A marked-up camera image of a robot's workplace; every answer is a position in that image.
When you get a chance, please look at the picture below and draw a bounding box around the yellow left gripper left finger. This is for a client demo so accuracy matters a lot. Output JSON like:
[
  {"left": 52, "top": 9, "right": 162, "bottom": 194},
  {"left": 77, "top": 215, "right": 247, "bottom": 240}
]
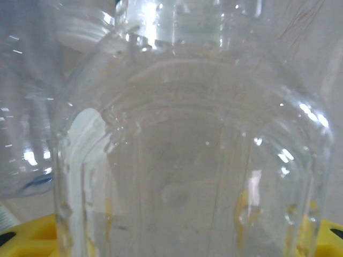
[{"left": 0, "top": 213, "right": 59, "bottom": 257}]

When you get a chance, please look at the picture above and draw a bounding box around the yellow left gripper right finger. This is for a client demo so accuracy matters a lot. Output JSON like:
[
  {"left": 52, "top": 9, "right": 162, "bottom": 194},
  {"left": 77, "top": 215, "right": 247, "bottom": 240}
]
[{"left": 316, "top": 218, "right": 343, "bottom": 257}]

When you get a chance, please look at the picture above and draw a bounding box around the clear ribbed water bottle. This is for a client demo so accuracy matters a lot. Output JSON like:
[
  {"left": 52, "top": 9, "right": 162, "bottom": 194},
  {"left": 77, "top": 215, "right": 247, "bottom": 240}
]
[{"left": 0, "top": 0, "right": 118, "bottom": 200}]

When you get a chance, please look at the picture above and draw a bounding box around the square clear bottle green cap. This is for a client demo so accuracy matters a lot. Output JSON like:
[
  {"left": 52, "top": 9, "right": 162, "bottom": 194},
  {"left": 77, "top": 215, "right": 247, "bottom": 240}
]
[{"left": 52, "top": 0, "right": 335, "bottom": 257}]

